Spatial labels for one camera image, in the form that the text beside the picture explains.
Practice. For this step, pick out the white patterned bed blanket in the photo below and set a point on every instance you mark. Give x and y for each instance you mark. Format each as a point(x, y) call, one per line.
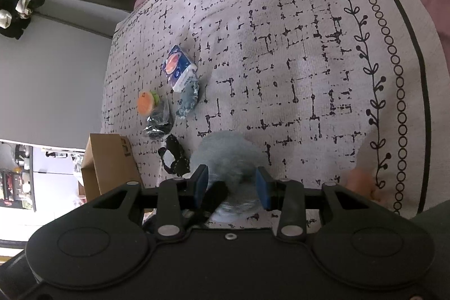
point(320, 86)

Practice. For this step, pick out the brown cardboard box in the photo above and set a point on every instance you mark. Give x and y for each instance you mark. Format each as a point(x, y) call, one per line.
point(108, 163)

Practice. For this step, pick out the denim fabric pouch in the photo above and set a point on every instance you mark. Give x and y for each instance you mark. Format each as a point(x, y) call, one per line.
point(188, 98)

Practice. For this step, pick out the dark crinkled plastic bag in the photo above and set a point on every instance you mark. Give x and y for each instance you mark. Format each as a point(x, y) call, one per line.
point(160, 121)

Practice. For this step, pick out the black white small plush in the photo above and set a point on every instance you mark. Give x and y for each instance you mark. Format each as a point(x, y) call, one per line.
point(173, 157)

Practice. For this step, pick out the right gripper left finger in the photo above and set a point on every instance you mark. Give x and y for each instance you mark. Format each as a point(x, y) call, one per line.
point(179, 204)

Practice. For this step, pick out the blue planet tissue pack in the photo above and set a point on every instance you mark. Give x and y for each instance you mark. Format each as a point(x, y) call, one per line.
point(178, 69)

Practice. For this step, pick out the orange green watermelon plush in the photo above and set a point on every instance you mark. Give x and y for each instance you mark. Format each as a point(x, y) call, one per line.
point(147, 102)

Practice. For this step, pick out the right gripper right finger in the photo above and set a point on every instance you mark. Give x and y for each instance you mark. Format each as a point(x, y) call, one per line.
point(288, 197)

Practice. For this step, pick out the fluffy grey-blue plush ball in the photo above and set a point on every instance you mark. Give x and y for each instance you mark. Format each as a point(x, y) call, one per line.
point(231, 159)

